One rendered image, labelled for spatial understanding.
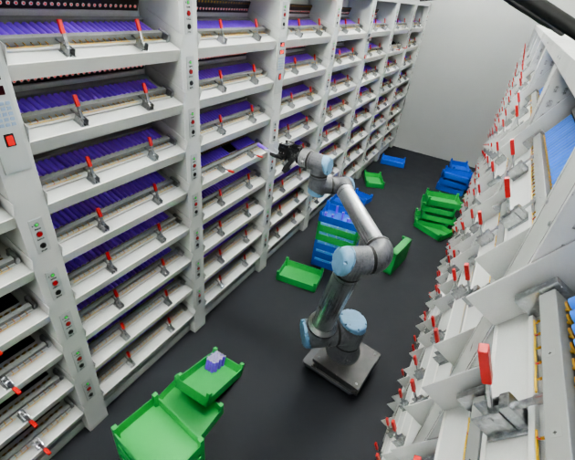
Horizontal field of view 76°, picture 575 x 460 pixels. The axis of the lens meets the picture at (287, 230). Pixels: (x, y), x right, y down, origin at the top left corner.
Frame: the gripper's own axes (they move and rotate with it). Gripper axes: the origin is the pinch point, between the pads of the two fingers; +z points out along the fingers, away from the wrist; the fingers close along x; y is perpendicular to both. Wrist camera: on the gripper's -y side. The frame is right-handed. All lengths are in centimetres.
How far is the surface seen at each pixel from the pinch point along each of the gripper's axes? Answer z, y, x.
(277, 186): 19, -47, -50
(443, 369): -107, 5, 94
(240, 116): 18.4, 13.7, -0.4
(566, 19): -101, 74, 75
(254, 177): 17.8, -27.6, -16.5
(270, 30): 16, 54, -20
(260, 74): 19.1, 32.6, -18.8
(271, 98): 12.8, 21.0, -21.6
